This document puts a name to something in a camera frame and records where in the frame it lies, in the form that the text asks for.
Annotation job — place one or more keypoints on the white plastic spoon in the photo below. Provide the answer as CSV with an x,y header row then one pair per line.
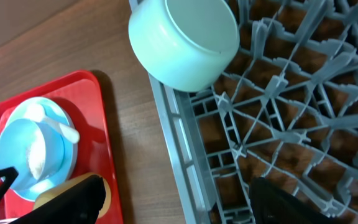
x,y
36,112

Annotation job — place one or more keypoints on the grey dishwasher rack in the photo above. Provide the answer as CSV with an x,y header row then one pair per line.
x,y
285,109

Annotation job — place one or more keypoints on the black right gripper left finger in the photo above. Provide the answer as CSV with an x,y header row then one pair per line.
x,y
79,204

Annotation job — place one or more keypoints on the light blue plate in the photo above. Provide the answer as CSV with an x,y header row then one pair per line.
x,y
70,150

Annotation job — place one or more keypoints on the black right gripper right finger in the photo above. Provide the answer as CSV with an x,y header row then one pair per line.
x,y
271,204

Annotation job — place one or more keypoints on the mint green bowl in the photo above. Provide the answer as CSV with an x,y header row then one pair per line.
x,y
184,44

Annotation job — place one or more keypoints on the light blue bowl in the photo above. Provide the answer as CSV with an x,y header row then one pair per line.
x,y
35,150

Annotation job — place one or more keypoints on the yellow plastic cup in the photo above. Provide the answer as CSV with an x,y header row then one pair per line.
x,y
56,191

